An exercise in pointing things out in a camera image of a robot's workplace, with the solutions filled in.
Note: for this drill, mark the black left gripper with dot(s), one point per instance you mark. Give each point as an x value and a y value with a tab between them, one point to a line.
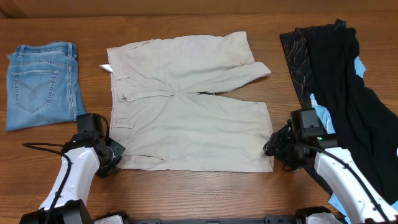
118	150

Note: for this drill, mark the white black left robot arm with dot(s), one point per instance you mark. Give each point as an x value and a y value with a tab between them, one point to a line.
90	152

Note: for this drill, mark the beige khaki shorts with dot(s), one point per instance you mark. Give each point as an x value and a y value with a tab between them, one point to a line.
170	111

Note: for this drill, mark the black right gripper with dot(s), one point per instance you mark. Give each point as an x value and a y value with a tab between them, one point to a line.
275	149

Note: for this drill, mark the brown cardboard backdrop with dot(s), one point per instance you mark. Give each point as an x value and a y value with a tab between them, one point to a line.
90	8

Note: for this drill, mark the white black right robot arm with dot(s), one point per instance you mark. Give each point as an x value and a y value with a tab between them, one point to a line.
303	141

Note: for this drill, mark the black patterned garment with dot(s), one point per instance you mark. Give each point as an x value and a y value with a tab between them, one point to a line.
298	60

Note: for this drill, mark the black and blue garment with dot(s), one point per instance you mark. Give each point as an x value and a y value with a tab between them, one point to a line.
363	124

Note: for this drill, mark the folded blue denim jeans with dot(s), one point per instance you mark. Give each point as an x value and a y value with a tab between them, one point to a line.
43	86

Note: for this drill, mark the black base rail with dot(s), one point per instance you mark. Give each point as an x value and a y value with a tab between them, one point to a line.
269	219

